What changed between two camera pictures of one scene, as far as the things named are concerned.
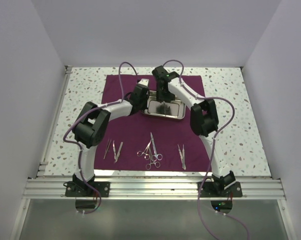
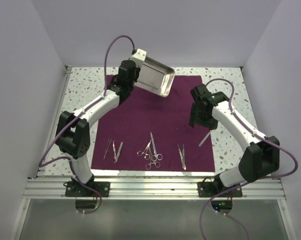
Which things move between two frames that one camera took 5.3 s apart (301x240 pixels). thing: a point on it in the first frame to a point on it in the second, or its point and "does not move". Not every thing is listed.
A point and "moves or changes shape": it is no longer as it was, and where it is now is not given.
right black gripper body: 164,95 to 197,116
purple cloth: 136,143 does not move
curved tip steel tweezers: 116,156 does not move
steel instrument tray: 174,109 moves or changes shape
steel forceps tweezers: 106,150 does not move
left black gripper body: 143,103 to 131,85
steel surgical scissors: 158,156 does not move
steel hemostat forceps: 156,164 does not move
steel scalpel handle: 180,154 does not move
